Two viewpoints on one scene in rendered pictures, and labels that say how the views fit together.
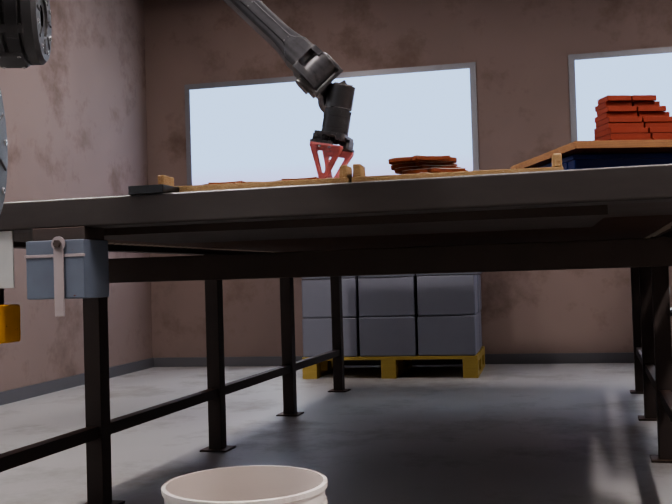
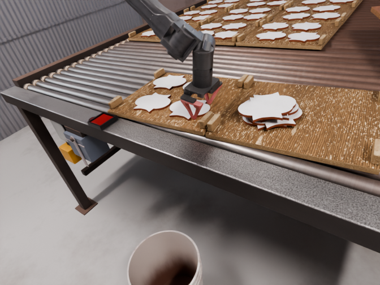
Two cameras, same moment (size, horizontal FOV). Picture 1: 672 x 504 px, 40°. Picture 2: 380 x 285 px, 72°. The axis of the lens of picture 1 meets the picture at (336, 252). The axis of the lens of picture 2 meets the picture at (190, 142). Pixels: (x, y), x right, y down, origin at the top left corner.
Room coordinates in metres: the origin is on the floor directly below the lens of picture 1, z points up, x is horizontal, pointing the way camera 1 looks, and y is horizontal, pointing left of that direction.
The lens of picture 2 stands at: (1.27, -0.28, 1.36)
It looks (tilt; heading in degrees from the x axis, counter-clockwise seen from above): 36 degrees down; 28
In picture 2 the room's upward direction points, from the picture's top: 12 degrees counter-clockwise
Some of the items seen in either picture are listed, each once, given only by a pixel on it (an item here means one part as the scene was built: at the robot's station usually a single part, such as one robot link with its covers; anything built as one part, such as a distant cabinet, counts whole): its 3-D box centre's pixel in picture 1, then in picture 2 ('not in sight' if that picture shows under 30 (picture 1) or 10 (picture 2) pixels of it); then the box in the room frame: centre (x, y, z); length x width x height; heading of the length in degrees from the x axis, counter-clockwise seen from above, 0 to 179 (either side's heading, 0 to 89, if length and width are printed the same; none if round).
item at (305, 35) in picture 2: not in sight; (288, 31); (2.72, -0.19, 0.94); 0.41 x 0.35 x 0.04; 74
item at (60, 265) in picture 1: (66, 271); (86, 142); (1.91, 0.56, 0.77); 0.14 x 0.11 x 0.18; 74
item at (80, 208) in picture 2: not in sight; (59, 162); (2.07, 1.09, 0.43); 0.12 x 0.12 x 0.85; 74
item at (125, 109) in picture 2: (271, 193); (179, 96); (2.04, 0.14, 0.93); 0.41 x 0.35 x 0.02; 78
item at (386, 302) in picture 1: (394, 286); not in sight; (7.01, -0.44, 0.65); 1.27 x 0.85 x 1.29; 78
